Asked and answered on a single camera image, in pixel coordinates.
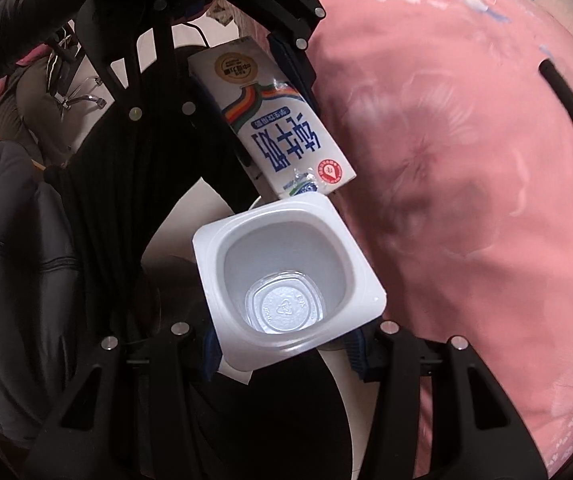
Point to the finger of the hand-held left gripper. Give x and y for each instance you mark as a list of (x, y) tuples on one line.
[(299, 75), (201, 105)]

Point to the black office chair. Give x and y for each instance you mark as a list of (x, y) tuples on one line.
[(66, 67)]

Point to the pink floral bedsheet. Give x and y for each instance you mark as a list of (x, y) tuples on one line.
[(466, 210)]

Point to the white plastic yogurt cup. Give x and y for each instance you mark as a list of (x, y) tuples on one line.
[(276, 260)]

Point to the gray and pink cloth pile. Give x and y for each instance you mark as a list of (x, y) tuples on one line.
[(21, 105)]

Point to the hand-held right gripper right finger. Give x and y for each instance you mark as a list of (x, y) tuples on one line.
[(361, 360)]

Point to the person's left forearm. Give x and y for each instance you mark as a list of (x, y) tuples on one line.
[(16, 25)]

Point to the white milk carton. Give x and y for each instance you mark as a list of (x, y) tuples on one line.
[(276, 125)]

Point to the person's gray jacket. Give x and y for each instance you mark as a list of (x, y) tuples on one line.
[(11, 285)]

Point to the black bar-shaped object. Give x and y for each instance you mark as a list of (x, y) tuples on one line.
[(561, 90)]

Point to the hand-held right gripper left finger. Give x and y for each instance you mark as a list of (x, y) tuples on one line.
[(210, 357)]

